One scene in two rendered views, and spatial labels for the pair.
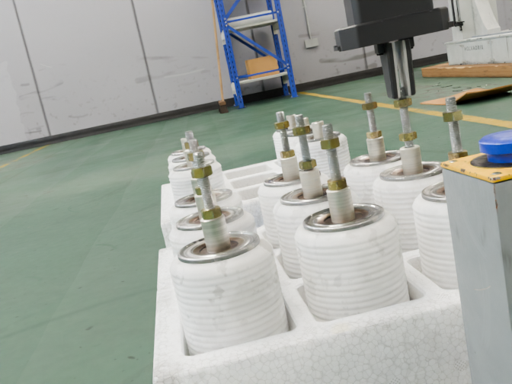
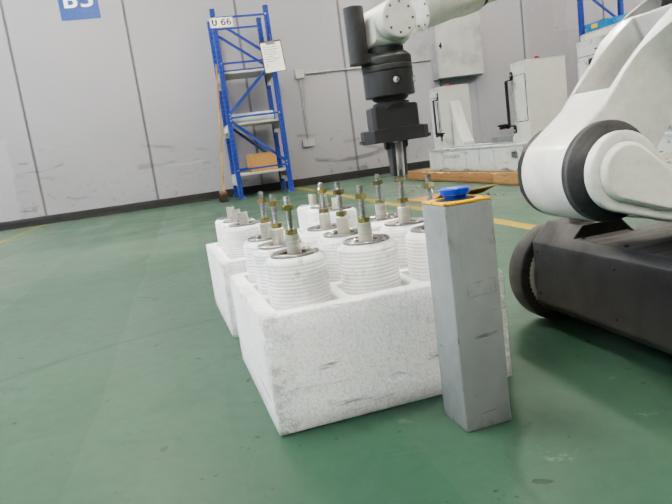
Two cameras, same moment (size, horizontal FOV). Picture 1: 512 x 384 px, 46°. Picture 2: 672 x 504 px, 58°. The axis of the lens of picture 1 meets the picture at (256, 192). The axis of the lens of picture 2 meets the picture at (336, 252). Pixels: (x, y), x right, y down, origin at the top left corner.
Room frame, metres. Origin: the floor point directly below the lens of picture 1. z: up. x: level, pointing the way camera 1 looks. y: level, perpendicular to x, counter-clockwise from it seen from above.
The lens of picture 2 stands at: (-0.39, 0.13, 0.40)
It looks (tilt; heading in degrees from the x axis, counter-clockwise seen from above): 10 degrees down; 351
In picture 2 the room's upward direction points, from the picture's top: 8 degrees counter-clockwise
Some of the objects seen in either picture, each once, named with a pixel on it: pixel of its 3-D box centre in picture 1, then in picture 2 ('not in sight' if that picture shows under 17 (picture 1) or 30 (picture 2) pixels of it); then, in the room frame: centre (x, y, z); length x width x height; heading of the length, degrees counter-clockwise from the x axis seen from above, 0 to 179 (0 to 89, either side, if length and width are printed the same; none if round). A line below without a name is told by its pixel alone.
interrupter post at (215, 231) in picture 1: (216, 234); (293, 245); (0.53, 0.04, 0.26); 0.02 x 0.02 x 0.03
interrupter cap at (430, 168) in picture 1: (413, 172); (405, 222); (0.67, -0.18, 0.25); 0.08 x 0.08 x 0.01
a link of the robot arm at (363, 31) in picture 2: not in sight; (379, 39); (0.66, -0.17, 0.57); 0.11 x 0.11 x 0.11; 13
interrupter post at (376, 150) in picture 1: (376, 149); (381, 211); (0.79, -0.17, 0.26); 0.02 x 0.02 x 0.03
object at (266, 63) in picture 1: (261, 67); (261, 161); (6.52, -0.33, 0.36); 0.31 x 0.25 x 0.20; 94
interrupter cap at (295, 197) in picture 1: (313, 195); (344, 233); (0.66, -0.06, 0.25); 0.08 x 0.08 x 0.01
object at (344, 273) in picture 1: (359, 308); (373, 295); (0.54, -0.07, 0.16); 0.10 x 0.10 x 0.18
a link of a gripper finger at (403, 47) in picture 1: (408, 66); (404, 157); (0.67, -0.19, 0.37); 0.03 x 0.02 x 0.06; 2
